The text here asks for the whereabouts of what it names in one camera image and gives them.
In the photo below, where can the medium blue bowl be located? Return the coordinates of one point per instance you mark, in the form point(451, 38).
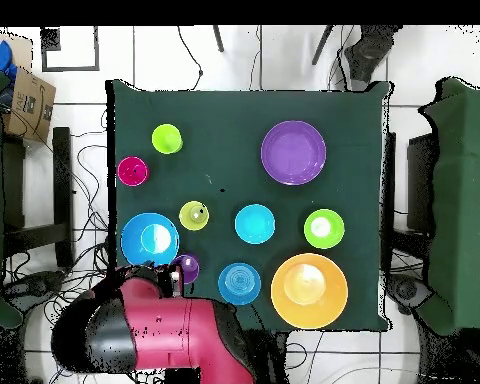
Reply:
point(239, 284)

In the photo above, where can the plain cardboard box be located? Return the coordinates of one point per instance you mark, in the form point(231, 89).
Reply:
point(22, 52)

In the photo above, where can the dark green table cloth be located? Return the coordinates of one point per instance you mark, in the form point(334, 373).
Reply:
point(224, 120)

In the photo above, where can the black pedestal foot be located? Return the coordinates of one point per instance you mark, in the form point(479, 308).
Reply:
point(408, 290)
point(32, 286)

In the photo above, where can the wide purple bowl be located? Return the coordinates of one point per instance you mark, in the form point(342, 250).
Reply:
point(293, 152)

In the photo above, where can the large orange bowl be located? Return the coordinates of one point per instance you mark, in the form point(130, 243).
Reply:
point(288, 308)

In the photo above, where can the black bench frame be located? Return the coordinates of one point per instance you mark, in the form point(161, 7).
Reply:
point(62, 180)

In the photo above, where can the black tripod stand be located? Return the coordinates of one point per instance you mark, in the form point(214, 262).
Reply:
point(368, 52)

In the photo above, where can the small light blue ribbed bowl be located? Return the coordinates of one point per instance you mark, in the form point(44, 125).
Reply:
point(254, 224)

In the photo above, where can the small green ribbed bowl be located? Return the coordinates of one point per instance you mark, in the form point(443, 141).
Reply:
point(332, 236)

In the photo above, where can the blue bag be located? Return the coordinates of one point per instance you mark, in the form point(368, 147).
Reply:
point(0, 56)

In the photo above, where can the yellow cup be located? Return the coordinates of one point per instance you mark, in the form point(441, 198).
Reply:
point(188, 220)

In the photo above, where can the red cup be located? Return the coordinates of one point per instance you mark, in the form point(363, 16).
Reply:
point(128, 176)

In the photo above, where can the black square floor frame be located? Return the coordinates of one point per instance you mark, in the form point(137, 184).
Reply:
point(70, 68)

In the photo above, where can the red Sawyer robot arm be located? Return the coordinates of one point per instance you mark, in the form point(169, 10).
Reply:
point(164, 328)

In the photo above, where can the purple cup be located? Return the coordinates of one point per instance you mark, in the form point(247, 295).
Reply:
point(188, 266)

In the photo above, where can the printed cardboard box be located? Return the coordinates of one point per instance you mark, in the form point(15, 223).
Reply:
point(28, 108)

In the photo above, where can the large blue bowl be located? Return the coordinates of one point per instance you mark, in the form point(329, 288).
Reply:
point(134, 244)

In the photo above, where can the lime green cup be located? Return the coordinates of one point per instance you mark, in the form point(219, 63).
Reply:
point(166, 138)

